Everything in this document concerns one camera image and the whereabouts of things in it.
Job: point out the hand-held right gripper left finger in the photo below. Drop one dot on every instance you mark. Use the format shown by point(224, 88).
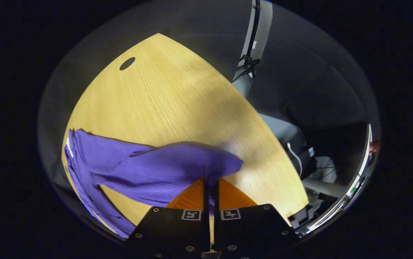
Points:
point(170, 230)

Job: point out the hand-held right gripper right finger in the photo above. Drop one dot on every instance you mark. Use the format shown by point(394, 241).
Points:
point(253, 230)

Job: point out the grey metal post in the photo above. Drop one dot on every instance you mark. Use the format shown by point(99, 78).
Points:
point(244, 84)

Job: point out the white metal pole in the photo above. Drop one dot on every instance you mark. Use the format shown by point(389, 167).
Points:
point(363, 169)

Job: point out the small red object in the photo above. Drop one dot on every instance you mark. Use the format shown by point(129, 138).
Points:
point(374, 146)

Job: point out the grey metal table frame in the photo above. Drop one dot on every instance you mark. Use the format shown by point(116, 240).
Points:
point(278, 129)

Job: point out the purple ribbed shirt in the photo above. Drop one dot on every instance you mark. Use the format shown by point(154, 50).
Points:
point(163, 169)

